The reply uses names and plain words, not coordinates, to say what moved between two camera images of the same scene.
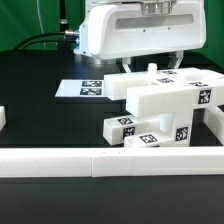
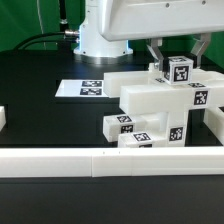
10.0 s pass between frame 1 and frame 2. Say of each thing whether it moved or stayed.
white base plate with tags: stayed
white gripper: moved
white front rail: stayed
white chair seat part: moved
